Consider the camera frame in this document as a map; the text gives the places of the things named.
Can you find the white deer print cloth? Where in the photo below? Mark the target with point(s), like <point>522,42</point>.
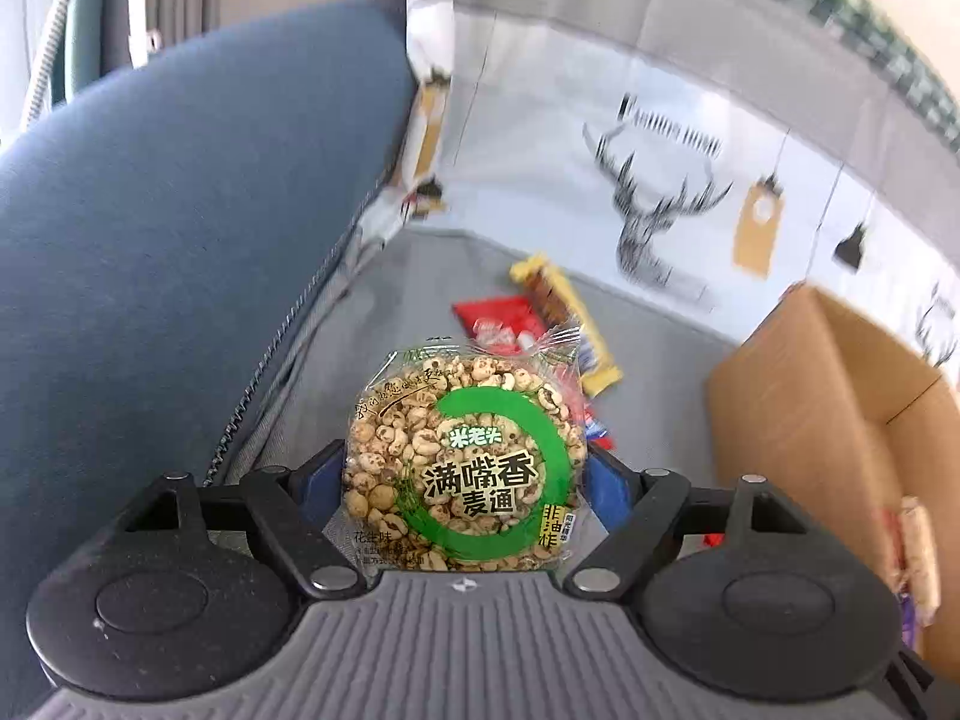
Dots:
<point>540,90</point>

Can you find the clear tray of white cakes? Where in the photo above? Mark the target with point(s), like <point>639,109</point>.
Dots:
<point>919,547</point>

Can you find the red and blue snack packet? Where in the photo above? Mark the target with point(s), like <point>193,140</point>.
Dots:
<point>495,322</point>

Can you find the round puffed grain cake packet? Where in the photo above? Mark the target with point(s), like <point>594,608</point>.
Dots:
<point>465,465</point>

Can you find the cardboard box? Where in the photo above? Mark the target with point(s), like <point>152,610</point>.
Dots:
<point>795,405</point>

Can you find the green checked cloth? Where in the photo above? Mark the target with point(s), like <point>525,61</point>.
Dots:
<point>847,15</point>

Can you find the blue sofa cushion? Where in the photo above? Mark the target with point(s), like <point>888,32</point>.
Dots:
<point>150,240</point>

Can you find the yellow snack bar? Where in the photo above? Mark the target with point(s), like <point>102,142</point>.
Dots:
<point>592,360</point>

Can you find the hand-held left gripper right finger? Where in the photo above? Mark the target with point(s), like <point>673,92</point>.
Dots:
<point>604,476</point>

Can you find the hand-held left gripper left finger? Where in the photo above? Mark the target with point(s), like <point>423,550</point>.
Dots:
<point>319,480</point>

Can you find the purple and white snack packet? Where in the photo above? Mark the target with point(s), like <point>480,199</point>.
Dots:
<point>910,619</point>

